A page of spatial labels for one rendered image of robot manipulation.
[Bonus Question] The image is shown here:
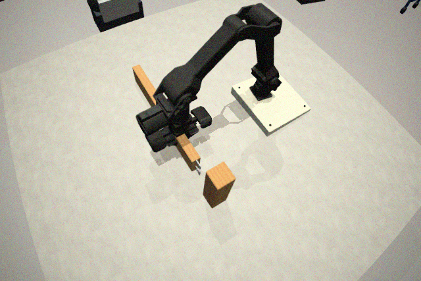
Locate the long wooden board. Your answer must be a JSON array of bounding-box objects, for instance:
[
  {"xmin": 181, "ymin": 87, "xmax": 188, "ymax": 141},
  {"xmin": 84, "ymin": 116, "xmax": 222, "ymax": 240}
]
[{"xmin": 132, "ymin": 64, "xmax": 201, "ymax": 175}]

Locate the wooden headboard post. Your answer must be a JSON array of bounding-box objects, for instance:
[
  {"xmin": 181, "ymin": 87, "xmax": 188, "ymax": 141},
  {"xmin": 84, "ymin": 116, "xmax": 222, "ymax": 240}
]
[{"xmin": 203, "ymin": 162, "xmax": 235, "ymax": 208}]

